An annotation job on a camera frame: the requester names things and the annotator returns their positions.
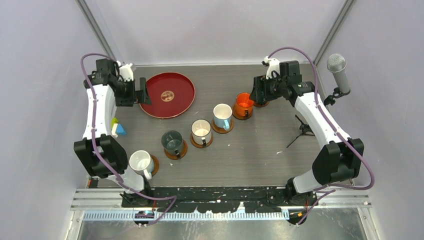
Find wooden coaster two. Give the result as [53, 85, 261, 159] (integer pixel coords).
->
[211, 119, 234, 134]

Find wooden coaster three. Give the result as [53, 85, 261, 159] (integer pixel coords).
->
[190, 132, 214, 149]

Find colourful toy blocks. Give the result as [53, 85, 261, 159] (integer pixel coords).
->
[111, 117, 127, 138]

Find silver microphone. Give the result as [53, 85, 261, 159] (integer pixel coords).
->
[327, 53, 351, 94]

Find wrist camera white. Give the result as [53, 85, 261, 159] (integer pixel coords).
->
[262, 56, 281, 80]
[119, 63, 134, 82]

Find light blue mug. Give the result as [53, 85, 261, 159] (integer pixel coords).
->
[213, 103, 233, 131]

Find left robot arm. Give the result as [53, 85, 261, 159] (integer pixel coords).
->
[73, 55, 154, 207]

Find wooden coaster four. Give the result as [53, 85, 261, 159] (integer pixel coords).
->
[164, 140, 188, 160]

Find wooden coaster five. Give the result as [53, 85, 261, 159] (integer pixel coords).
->
[151, 155, 160, 176]

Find wooden coaster one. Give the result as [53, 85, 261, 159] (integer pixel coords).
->
[232, 105, 253, 121]

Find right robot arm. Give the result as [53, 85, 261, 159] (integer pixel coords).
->
[249, 58, 364, 205]

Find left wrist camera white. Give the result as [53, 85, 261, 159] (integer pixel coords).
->
[119, 63, 134, 82]

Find wooden coaster six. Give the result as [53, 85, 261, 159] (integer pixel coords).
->
[253, 101, 270, 108]

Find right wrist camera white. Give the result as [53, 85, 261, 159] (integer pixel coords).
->
[262, 56, 281, 80]

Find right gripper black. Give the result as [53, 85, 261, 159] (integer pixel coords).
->
[249, 72, 287, 103]

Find red round tray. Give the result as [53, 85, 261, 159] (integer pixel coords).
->
[140, 72, 196, 119]

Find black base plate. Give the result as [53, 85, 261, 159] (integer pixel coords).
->
[120, 186, 320, 214]

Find silver white mug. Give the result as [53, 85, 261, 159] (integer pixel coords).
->
[190, 119, 212, 137]

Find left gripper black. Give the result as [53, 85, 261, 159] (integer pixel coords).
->
[114, 77, 151, 108]

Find orange black mug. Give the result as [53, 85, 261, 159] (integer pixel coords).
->
[234, 92, 254, 116]

